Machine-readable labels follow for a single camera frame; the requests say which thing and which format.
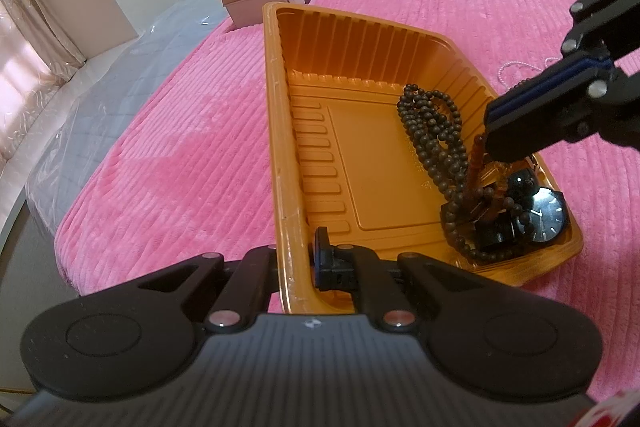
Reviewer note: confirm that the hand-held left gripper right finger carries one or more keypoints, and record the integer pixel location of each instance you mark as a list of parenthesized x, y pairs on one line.
[(325, 264)]

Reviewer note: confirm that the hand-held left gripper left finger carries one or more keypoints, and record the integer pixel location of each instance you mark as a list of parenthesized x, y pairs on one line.
[(260, 267)]

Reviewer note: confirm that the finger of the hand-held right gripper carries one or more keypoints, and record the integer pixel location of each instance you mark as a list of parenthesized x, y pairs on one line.
[(585, 42), (505, 112)]

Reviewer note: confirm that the black wristwatch dark dial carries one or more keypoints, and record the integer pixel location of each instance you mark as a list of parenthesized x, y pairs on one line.
[(547, 217)]

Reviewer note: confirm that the orange plastic tray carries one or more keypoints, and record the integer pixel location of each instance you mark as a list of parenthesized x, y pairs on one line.
[(350, 147)]

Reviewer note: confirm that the pink ribbed blanket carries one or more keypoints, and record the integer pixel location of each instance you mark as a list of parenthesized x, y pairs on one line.
[(200, 132)]

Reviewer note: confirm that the clear plastic sheet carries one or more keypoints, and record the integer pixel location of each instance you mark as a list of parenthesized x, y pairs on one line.
[(125, 72)]

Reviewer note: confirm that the beige curtain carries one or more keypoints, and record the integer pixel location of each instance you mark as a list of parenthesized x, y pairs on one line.
[(30, 57)]

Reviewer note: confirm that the red white patterned cloth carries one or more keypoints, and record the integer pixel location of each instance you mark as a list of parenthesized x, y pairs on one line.
[(612, 409)]

